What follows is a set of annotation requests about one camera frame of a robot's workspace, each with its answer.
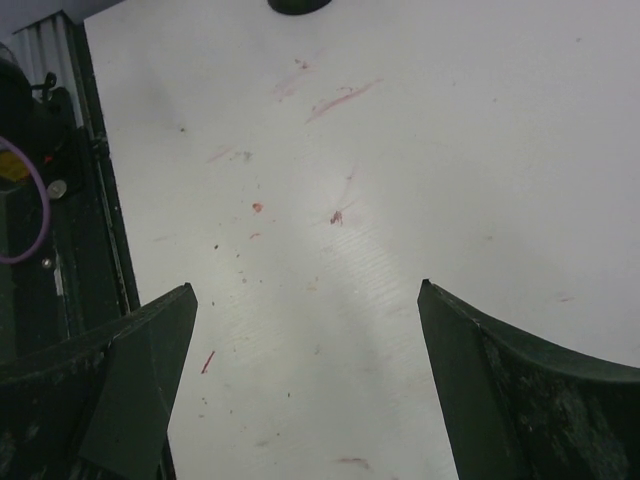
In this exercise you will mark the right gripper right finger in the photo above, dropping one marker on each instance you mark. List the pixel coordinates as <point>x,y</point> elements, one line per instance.
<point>516,406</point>

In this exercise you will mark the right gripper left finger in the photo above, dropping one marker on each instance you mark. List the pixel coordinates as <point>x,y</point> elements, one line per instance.
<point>98,405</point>

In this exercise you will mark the black round-base clip stand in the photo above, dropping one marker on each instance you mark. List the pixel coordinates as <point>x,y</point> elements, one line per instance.
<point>297,7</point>

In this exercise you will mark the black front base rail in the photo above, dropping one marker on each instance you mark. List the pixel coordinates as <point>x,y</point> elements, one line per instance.
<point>65,261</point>

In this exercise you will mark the aluminium extrusion frame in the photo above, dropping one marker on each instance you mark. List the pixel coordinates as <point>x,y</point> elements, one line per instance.
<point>43,48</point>

